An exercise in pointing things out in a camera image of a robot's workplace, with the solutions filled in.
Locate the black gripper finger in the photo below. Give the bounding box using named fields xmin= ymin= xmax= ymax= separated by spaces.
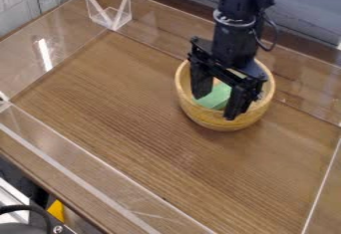
xmin=224 ymin=84 xmax=262 ymax=120
xmin=190 ymin=62 xmax=213 ymax=100

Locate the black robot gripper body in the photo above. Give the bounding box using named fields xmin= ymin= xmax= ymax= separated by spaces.
xmin=188 ymin=10 xmax=268 ymax=87

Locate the green rectangular block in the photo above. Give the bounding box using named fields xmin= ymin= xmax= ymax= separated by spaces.
xmin=194 ymin=83 xmax=232 ymax=111

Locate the brown wooden bowl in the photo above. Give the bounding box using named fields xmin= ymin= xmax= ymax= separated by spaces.
xmin=174 ymin=60 xmax=276 ymax=131

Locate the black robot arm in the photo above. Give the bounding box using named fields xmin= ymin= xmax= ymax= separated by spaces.
xmin=188 ymin=0 xmax=274 ymax=120

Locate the clear acrylic corner bracket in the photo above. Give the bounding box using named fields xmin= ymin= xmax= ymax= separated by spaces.
xmin=86 ymin=0 xmax=133 ymax=31

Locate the clear acrylic front wall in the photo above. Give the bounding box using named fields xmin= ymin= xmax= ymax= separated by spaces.
xmin=0 ymin=103 xmax=216 ymax=234

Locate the black cable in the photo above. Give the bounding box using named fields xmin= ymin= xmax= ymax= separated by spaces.
xmin=0 ymin=204 xmax=51 ymax=234

